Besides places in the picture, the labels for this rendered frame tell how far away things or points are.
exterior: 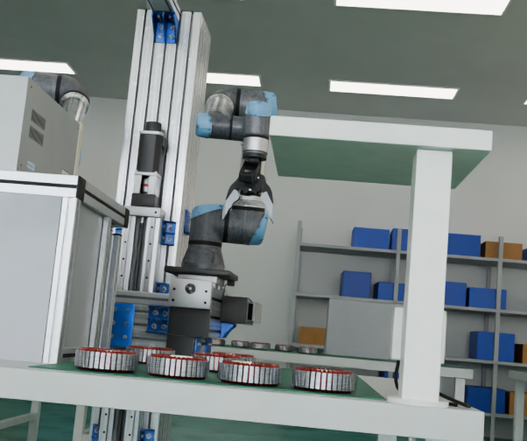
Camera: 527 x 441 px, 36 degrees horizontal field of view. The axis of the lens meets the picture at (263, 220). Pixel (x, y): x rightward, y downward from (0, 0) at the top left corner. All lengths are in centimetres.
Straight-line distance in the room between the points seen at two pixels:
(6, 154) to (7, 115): 8
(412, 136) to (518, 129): 788
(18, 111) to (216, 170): 726
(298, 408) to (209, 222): 151
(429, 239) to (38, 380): 69
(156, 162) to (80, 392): 167
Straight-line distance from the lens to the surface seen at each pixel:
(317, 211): 879
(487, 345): 831
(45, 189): 165
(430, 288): 136
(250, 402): 134
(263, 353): 454
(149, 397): 136
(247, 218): 277
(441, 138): 138
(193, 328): 264
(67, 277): 162
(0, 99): 176
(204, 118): 245
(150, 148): 296
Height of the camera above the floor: 84
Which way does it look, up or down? 8 degrees up
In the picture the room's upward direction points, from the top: 5 degrees clockwise
